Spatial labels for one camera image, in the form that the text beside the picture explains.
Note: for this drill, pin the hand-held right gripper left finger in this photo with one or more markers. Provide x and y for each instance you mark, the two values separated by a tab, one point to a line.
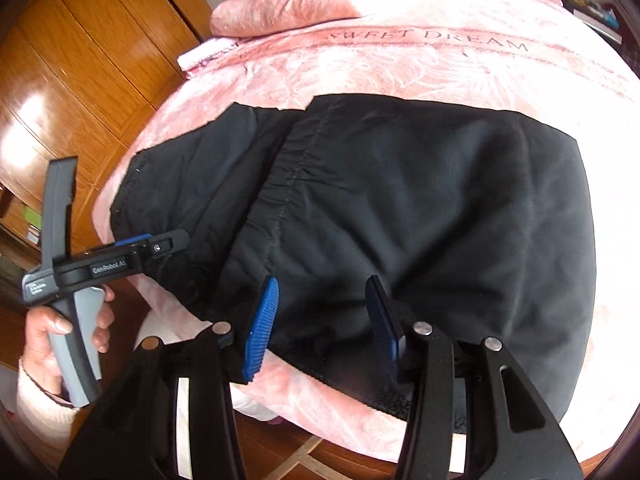
265	330

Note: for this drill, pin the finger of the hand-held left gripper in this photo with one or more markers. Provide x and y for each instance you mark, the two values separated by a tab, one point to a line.
167	247
132	240

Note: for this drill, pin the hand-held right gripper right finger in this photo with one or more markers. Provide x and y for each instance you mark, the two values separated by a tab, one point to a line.
381	325

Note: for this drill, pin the black quilted pants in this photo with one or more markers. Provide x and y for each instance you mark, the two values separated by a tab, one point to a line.
425	200

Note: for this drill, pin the person's left forearm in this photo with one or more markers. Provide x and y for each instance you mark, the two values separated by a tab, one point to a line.
40	407

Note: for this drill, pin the person's left hand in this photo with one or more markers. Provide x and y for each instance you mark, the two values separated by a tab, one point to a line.
40	345

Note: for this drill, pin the cluttered wooden shelf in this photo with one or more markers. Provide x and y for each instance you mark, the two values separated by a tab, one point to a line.
27	220

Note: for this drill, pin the wooden wardrobe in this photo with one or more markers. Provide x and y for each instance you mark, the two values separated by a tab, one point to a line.
100	60

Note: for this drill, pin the pink and white towel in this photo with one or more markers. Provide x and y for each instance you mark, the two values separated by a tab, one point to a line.
205	52

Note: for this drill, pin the bed with pink blanket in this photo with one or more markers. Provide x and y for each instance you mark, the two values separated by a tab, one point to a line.
400	70

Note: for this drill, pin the dark nightstand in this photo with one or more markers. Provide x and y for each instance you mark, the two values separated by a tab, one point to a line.
595	17

